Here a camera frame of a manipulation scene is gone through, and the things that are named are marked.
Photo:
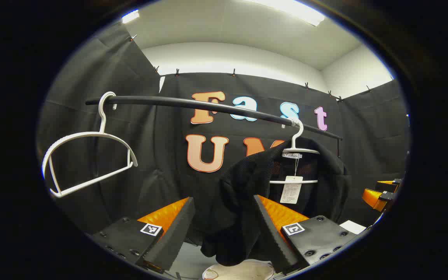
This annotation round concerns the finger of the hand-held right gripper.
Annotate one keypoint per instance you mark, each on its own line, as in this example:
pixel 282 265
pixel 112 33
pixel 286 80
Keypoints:
pixel 372 198
pixel 387 184

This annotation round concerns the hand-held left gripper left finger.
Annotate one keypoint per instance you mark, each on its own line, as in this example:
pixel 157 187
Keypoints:
pixel 173 237

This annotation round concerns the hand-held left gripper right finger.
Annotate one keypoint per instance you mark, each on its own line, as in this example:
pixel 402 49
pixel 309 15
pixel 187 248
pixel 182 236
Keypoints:
pixel 274 241

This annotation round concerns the white laundry hamper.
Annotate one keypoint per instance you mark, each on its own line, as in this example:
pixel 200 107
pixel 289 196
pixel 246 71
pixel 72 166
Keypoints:
pixel 243 270

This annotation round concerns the black knit sweater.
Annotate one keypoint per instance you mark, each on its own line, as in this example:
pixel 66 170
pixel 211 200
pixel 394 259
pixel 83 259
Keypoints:
pixel 239 186

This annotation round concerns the white plastic clothes hanger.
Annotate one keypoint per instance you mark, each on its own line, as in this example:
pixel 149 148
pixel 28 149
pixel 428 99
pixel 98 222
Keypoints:
pixel 88 134
pixel 305 151

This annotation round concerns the white flat sheet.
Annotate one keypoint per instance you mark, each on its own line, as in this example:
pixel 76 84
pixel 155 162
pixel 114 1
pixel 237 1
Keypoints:
pixel 352 227

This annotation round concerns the white paper hang tag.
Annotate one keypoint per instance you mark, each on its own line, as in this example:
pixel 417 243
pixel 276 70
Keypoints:
pixel 291 190

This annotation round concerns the black backdrop cloth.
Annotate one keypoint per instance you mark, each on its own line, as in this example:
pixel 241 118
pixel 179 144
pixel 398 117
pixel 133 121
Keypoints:
pixel 161 155

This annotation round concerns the row of backdrop clips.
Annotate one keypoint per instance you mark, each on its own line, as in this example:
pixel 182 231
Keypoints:
pixel 177 72

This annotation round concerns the small ceiling light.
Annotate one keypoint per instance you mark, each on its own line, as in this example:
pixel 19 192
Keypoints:
pixel 130 16

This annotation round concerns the black clothes rail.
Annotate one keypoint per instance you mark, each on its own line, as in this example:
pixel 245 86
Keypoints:
pixel 161 101

